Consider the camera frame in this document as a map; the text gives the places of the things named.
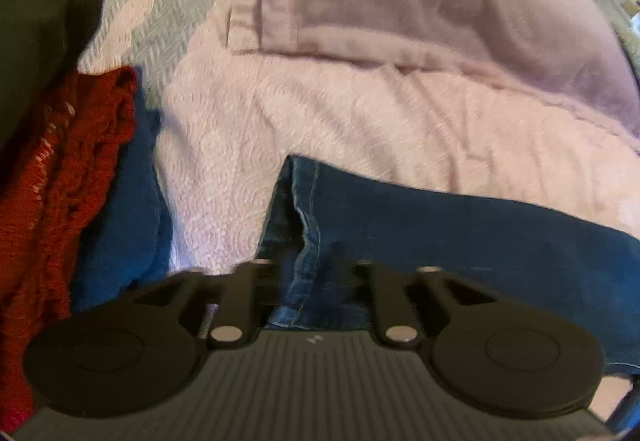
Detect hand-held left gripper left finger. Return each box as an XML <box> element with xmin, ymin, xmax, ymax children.
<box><xmin>132</xmin><ymin>258</ymin><xmax>274</xmax><ymax>350</ymax></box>

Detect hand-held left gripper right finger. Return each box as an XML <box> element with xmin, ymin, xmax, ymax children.
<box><xmin>351</xmin><ymin>260</ymin><xmax>496</xmax><ymax>347</ymax></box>

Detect dark blue jeans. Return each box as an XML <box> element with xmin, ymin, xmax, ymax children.
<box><xmin>255</xmin><ymin>154</ymin><xmax>640</xmax><ymax>378</ymax></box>

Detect blue garment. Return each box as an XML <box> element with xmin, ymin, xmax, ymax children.
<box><xmin>70</xmin><ymin>66</ymin><xmax>174</xmax><ymax>313</ymax></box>

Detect bed with pink grey bedspread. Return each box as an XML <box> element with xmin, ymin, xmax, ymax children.
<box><xmin>75</xmin><ymin>0</ymin><xmax>640</xmax><ymax>427</ymax></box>

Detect red knitted garment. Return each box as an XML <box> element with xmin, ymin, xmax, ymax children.
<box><xmin>0</xmin><ymin>66</ymin><xmax>139</xmax><ymax>433</ymax></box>

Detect mauve blanket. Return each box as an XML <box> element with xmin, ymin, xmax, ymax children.
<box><xmin>229</xmin><ymin>0</ymin><xmax>640</xmax><ymax>138</ymax></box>

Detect dark cloth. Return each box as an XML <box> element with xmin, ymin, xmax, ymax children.
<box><xmin>0</xmin><ymin>0</ymin><xmax>106</xmax><ymax>153</ymax></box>

